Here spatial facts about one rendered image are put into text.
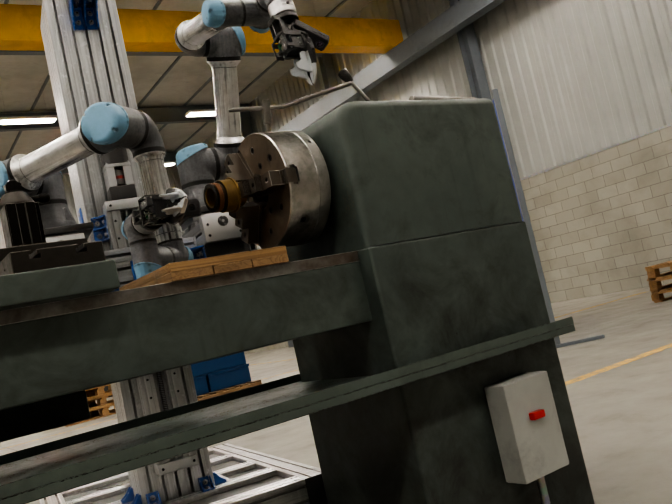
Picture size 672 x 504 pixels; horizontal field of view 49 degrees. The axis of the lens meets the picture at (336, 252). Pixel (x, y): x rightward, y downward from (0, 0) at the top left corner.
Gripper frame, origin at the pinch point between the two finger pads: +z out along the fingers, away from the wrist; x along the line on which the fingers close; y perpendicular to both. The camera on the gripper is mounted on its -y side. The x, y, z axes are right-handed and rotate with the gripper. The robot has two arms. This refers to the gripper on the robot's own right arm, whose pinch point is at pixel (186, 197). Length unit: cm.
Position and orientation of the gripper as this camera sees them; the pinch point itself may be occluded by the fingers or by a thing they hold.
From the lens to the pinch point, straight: 185.7
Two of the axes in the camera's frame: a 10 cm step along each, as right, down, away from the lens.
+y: -8.1, 1.2, -5.7
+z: 5.4, -1.9, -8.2
